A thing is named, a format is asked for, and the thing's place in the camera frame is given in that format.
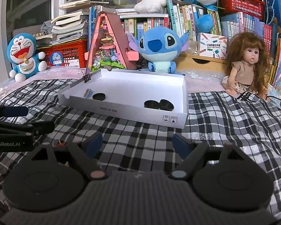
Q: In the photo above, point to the white patterned tissue box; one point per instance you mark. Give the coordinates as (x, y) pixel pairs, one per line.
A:
(211, 45)

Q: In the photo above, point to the red plastic crate left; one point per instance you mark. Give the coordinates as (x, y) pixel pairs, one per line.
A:
(70, 54)

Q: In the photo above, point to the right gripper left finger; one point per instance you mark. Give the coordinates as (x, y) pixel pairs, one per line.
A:
(82, 157)

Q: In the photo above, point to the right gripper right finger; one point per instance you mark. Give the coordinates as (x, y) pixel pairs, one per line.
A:
(192, 154)

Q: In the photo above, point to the brown haired baby doll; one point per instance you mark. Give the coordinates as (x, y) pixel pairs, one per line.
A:
(247, 65)

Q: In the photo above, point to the stack of books left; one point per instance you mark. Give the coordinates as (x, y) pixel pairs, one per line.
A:
(73, 24)

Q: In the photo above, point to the wooden drawer shelf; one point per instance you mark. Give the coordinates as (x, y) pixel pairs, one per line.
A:
(187, 61)

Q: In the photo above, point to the black binder clip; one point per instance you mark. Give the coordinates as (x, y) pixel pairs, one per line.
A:
(86, 74)

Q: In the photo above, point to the pink triangular diorama house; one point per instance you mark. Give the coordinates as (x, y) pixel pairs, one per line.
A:
(109, 47)

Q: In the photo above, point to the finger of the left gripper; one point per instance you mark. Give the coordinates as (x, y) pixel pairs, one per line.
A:
(28, 129)
(7, 111)

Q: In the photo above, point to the white shallow cardboard box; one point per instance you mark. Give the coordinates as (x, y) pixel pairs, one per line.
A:
(126, 91)

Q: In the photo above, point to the Doraemon plush toy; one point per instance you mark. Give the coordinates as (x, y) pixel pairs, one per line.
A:
(21, 52)

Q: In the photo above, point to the black white plaid cloth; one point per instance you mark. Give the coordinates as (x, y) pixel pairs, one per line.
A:
(249, 122)

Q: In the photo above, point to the red plastic basket right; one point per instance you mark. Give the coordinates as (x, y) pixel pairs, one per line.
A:
(251, 7)

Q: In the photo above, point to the blue Stitch plush toy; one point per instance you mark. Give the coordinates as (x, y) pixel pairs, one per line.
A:
(160, 46)

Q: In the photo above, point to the blue bear picture card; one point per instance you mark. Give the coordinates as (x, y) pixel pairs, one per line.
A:
(88, 93)

